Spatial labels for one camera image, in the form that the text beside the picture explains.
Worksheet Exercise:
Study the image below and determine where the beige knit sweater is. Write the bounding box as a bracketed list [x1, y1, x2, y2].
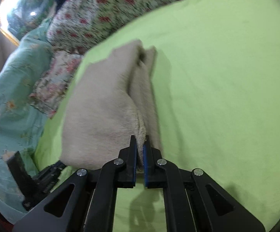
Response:
[60, 40, 161, 170]

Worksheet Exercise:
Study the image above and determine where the teal floral pillow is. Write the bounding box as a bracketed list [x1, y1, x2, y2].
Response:
[0, 18, 53, 224]

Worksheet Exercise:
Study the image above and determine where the pastel floral ruffled pillow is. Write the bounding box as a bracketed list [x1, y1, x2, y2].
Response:
[29, 50, 83, 118]

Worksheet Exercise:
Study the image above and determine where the lime green bed sheet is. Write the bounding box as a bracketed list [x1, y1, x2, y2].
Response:
[75, 0, 280, 231]

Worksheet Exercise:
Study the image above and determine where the red floral white quilt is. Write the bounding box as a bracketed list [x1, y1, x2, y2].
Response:
[47, 0, 179, 53]

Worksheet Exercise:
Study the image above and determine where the gold framed landscape painting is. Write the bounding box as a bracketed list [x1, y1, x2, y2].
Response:
[0, 0, 54, 46]

